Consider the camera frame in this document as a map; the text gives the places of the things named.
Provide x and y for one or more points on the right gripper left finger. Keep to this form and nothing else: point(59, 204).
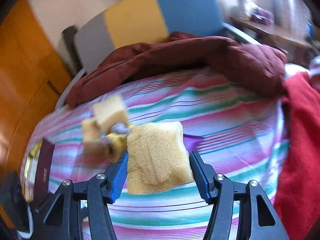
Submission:
point(60, 215)

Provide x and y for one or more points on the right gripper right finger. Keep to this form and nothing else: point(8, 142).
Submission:
point(257, 216)

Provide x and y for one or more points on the small yellow sponge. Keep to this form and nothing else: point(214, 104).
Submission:
point(91, 139)

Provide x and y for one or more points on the yellow sponge piece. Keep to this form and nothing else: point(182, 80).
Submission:
point(158, 160)

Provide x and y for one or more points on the large yellow sponge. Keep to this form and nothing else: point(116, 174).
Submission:
point(109, 112)

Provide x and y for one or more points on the yellow sock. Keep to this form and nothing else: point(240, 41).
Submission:
point(116, 141)

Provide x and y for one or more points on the purple packet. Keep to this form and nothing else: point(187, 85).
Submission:
point(191, 142)

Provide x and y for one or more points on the red cloth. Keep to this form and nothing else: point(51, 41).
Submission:
point(297, 198)

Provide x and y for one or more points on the striped bed sheet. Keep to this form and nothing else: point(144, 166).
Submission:
point(243, 137)

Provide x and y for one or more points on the orange wooden wardrobe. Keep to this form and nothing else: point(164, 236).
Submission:
point(33, 76)

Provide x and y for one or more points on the maroon jacket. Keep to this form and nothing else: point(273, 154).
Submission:
point(257, 67)

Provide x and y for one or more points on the black rolled mat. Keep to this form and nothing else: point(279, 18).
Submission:
point(68, 35)

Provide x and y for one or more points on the wooden desk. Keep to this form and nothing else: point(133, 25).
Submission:
point(273, 32)

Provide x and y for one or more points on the purple box on desk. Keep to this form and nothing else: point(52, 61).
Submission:
point(261, 16)

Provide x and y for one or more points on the white box on desk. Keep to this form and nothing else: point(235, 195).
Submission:
point(243, 12)

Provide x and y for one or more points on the grey yellow blue chair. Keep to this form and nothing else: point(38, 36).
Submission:
point(148, 21)

